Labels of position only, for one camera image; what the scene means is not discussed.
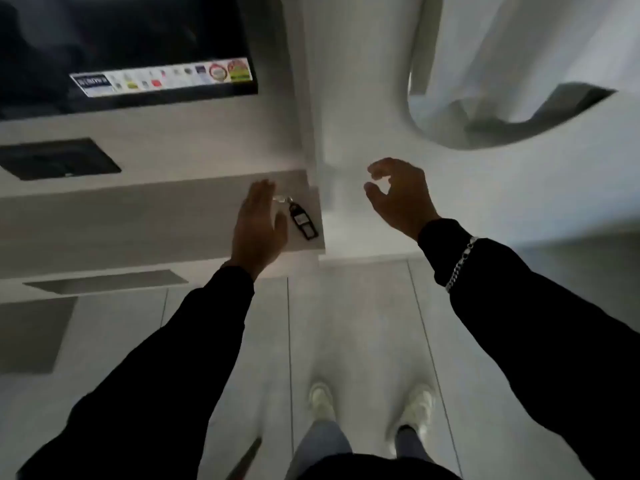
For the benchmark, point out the white curtain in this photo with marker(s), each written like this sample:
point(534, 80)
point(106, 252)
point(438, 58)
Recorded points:
point(505, 59)

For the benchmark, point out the sticker strip on television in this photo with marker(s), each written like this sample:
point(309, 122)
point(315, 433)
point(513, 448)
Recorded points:
point(165, 76)

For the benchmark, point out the person's right grey trouser leg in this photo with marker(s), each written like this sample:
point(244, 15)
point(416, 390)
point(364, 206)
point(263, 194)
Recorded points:
point(412, 444)

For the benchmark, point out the person's black top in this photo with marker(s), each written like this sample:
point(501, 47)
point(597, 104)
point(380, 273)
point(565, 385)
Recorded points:
point(377, 467)

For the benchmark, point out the person's right forearm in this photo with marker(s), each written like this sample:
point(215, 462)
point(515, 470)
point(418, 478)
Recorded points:
point(540, 339)

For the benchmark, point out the person's grey trouser leg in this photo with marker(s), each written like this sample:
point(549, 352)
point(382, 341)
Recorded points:
point(412, 444)
point(317, 447)

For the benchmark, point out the person's left forearm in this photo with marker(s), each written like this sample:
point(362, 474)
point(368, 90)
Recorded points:
point(150, 389)

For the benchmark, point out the person's left hand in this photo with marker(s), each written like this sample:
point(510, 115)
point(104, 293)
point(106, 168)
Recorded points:
point(257, 234)

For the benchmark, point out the person's left white shoe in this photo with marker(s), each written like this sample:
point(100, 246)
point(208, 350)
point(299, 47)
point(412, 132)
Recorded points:
point(321, 400)

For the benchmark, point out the black television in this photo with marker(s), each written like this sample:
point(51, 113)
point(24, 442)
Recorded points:
point(115, 39)

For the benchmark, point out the person's right hand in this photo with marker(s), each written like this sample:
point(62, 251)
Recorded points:
point(407, 202)

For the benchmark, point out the person's right thumb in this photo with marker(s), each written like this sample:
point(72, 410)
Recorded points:
point(375, 195)

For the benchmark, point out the black flat set-top box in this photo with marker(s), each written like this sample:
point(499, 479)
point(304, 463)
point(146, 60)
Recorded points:
point(57, 158)

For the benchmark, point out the white television cabinet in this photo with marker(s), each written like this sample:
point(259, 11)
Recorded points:
point(125, 219)

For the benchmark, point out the person's white shoe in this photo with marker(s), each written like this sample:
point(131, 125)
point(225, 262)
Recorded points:
point(321, 400)
point(417, 407)

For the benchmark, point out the person's left grey trouser leg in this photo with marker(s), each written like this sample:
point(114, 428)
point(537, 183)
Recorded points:
point(317, 447)

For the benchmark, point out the person's left thumb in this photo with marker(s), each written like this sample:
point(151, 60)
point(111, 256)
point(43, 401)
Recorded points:
point(282, 238)

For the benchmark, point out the person's right white shoe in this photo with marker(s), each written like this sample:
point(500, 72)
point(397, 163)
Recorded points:
point(417, 407)

